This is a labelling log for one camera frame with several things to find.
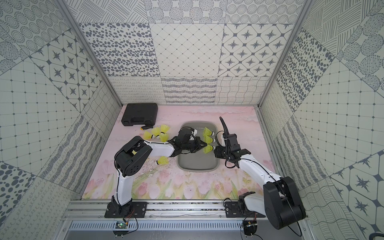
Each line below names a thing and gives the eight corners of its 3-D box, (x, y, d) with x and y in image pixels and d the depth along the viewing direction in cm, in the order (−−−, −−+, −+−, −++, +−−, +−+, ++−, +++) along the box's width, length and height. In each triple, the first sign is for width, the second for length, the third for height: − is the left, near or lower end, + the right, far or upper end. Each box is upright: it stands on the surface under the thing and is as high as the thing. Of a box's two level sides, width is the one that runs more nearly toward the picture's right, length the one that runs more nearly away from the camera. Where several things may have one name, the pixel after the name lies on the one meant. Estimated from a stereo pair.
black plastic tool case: (122, 127, 109) (119, 121, 104) (130, 108, 121) (128, 102, 117) (155, 127, 109) (153, 121, 104) (159, 108, 121) (158, 102, 117)
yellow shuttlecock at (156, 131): (151, 137, 104) (150, 134, 101) (153, 130, 108) (152, 126, 105) (159, 137, 104) (158, 134, 101) (161, 130, 108) (160, 126, 105)
